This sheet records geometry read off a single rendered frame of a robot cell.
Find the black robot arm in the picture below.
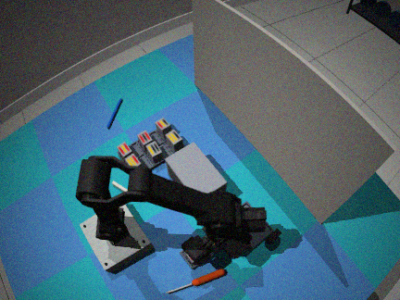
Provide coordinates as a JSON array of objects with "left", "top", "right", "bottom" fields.
[{"left": 75, "top": 156, "right": 267, "bottom": 258}]

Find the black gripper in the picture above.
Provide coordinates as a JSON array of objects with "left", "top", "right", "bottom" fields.
[{"left": 181, "top": 226, "right": 229, "bottom": 263}]

